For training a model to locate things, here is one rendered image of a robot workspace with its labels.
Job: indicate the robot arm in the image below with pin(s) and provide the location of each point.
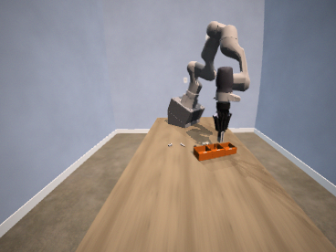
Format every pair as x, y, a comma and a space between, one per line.
226, 80

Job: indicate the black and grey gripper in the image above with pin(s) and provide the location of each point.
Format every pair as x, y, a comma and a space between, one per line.
222, 119

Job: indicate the orange three-compartment bin rack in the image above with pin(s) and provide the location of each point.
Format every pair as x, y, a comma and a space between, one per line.
217, 151

